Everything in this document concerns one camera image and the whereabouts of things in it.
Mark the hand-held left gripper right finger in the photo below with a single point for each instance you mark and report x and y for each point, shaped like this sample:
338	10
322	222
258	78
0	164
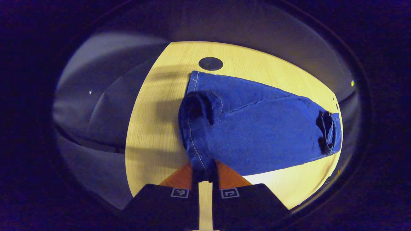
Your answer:
247	208

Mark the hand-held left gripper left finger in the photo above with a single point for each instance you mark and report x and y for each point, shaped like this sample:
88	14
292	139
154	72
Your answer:
167	208

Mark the blue denim jeans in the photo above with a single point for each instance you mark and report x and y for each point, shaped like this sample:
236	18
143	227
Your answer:
257	134

